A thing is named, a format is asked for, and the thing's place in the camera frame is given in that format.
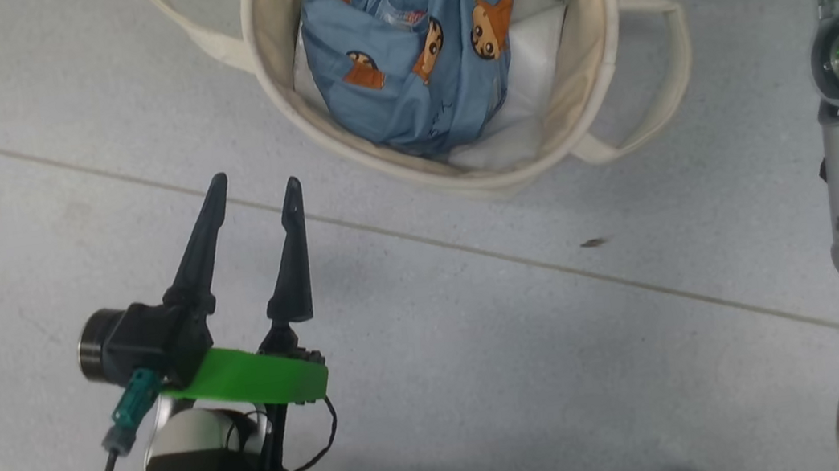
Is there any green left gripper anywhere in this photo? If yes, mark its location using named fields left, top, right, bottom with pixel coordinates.
left=133, top=162, right=334, bottom=422

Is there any light blue bear print garment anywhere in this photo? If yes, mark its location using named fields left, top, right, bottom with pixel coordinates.
left=297, top=0, right=554, bottom=173

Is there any cream canvas laundry basket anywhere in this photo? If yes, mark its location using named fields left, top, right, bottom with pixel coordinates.
left=141, top=0, right=707, bottom=241

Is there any thin black looped cable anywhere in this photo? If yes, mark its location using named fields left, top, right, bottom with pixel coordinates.
left=223, top=395, right=346, bottom=471

